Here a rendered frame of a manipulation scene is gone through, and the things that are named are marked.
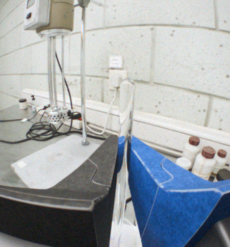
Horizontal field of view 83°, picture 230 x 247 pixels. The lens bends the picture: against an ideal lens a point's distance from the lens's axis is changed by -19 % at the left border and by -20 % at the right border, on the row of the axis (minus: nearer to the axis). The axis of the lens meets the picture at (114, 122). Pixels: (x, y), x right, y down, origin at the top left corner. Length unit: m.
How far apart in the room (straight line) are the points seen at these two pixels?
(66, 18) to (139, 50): 0.31
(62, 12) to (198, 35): 0.42
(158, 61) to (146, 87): 0.11
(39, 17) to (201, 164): 0.53
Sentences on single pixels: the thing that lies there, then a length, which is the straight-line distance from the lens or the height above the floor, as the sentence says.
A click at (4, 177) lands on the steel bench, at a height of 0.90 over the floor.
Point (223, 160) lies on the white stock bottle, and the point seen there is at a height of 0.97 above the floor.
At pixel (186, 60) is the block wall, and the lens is 0.56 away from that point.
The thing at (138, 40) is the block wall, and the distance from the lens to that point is 0.62.
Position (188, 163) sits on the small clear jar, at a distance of 0.47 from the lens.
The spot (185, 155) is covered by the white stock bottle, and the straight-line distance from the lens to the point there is 0.51.
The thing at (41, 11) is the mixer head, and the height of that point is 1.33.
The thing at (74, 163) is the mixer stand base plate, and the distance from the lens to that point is 0.50.
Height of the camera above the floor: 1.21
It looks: 22 degrees down
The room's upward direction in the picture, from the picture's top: 2 degrees clockwise
